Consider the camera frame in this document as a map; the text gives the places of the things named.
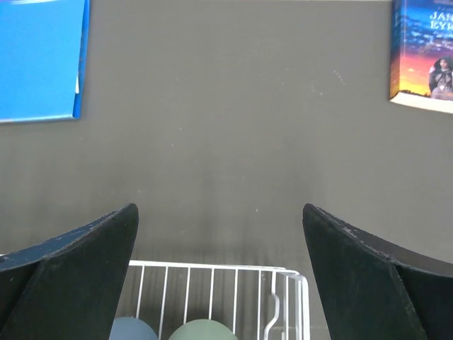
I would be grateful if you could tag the Jane Eyre paperback book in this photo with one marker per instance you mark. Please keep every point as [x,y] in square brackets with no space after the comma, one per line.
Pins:
[421,54]

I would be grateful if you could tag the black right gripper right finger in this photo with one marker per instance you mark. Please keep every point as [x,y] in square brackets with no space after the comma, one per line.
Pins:
[373,289]

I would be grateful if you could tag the blue cup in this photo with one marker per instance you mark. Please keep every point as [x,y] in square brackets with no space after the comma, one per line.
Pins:
[131,328]

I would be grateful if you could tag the dark green cup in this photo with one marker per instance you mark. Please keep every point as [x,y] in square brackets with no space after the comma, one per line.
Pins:
[200,329]

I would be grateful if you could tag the blue folder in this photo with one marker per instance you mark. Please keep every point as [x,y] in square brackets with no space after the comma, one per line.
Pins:
[43,58]

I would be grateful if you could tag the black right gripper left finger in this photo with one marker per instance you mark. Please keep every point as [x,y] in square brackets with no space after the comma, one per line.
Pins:
[69,286]

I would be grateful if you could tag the white wire dish rack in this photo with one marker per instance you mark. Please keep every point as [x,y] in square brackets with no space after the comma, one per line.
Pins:
[252,302]

